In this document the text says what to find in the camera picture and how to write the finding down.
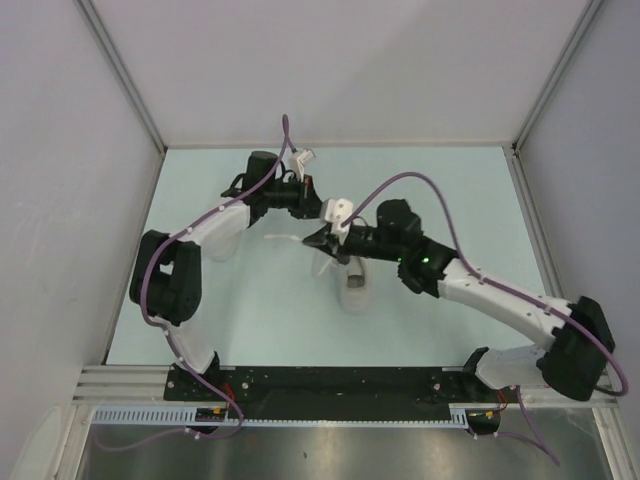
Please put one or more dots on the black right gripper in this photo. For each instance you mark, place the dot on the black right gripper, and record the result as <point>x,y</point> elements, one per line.
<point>329,243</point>

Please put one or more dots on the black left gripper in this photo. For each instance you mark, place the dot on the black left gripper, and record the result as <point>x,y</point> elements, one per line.
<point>307,204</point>

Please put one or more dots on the white sneaker with laces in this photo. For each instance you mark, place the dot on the white sneaker with laces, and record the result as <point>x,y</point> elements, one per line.
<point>352,277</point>

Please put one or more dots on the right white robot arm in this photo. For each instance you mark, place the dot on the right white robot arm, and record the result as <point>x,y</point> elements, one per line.
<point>427,266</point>

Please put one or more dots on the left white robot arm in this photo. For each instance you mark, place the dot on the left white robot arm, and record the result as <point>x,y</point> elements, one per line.
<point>167,281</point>

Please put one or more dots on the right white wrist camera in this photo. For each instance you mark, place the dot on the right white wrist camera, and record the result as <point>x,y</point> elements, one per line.
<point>335,212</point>

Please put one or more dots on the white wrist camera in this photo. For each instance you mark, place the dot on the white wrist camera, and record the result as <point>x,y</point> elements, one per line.
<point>335,212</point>
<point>299,160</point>

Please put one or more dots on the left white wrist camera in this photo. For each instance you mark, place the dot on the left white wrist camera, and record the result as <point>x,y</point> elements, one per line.
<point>299,160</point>

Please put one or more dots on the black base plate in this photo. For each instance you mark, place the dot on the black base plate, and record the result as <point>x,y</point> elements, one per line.
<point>353,392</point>

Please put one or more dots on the grey slotted cable duct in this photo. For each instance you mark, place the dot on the grey slotted cable duct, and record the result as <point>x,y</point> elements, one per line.
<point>447,417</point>

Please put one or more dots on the aluminium frame rail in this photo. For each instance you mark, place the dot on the aluminium frame rail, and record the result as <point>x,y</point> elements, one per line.
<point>579,365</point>

